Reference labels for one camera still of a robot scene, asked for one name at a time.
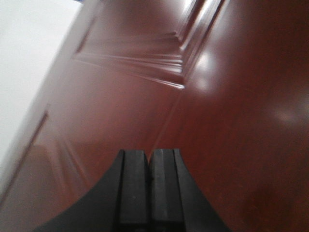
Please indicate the brown wooden door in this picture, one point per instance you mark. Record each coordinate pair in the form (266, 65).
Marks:
(224, 81)

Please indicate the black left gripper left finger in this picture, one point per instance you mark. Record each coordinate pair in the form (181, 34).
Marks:
(118, 202)

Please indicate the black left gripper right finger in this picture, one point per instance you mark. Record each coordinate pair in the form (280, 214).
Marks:
(177, 204)

